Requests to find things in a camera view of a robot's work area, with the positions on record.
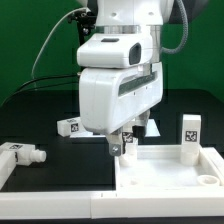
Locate black cables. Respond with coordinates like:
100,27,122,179
0,73,84,108

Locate black camera stand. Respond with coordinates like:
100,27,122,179
67,9,96,45

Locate white square table top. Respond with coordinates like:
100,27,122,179
115,145,224,192

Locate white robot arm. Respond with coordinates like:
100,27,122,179
77,0,209,156

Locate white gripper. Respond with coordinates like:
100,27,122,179
77,34,163,157

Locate grey cable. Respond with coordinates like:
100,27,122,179
31,9,84,81

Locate white front fence bar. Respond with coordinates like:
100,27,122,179
0,187,224,220

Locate white left fence bar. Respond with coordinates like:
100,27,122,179
0,151,16,190

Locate white fence bar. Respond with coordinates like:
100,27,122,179
0,187,224,220
0,151,16,190

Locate marker tag sheet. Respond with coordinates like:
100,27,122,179
70,119,160,138

